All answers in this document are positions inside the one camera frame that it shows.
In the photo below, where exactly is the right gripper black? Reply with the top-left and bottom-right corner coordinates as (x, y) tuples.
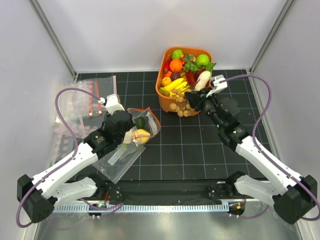
(185, 86), (225, 130)

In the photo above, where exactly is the white cauliflower toy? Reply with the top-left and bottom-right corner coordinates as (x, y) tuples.
(121, 128), (137, 149)

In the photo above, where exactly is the brown longan bunch toy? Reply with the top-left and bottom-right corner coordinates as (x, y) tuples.
(169, 88), (198, 118)

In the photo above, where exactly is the dark green avocado toy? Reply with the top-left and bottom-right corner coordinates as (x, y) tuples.
(134, 116), (146, 129)

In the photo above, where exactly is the yellow lemon toy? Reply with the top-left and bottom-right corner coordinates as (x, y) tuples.
(133, 129), (151, 145)

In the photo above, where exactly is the orange zipper clear bag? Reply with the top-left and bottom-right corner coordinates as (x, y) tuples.
(118, 107), (161, 161)

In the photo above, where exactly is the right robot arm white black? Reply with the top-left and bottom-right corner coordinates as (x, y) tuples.
(185, 89), (320, 225)

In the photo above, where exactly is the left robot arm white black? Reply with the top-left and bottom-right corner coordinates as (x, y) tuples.
(16, 110), (135, 228)

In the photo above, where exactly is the red zipper clear bag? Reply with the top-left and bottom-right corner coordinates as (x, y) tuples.
(88, 80), (102, 117)

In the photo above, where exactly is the blue zipper clear bag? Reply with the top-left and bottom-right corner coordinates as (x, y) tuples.
(92, 143), (146, 184)

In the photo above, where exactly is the red lobster toy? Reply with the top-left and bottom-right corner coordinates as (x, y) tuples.
(186, 71), (197, 87)

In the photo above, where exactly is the white radish toy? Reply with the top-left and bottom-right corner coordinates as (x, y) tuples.
(194, 70), (212, 91)

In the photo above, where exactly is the yellow banana bunch toy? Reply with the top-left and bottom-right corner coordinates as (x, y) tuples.
(159, 77), (188, 97)

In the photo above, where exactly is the green grape bunch toy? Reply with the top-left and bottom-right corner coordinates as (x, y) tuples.
(182, 60), (199, 73)

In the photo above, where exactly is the orange plastic basket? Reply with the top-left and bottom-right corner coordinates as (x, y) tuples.
(155, 46), (213, 112)

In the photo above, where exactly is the small tangerine toy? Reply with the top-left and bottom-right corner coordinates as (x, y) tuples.
(161, 76), (172, 87)

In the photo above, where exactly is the orange fruit toy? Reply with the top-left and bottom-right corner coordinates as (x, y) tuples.
(169, 59), (183, 72)

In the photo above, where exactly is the green apple toy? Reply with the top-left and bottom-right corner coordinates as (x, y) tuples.
(195, 54), (211, 69)

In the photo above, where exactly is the red chili toy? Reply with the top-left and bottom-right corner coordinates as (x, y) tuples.
(163, 59), (172, 73)

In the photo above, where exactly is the black grid mat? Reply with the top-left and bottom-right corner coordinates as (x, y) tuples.
(47, 69), (286, 181)

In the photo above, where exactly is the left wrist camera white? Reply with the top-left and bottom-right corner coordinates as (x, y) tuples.
(98, 93), (125, 115)

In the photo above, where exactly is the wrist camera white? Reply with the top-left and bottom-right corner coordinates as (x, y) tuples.
(98, 93), (125, 115)
(206, 74), (228, 98)

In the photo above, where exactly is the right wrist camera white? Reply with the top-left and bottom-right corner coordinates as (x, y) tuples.
(206, 74), (228, 98)

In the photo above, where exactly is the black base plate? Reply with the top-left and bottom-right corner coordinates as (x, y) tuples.
(76, 180), (256, 201)

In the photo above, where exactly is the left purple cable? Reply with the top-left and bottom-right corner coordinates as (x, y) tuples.
(16, 87), (125, 228)

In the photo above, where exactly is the grey slotted cable duct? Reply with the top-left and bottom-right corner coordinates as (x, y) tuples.
(53, 202), (229, 214)

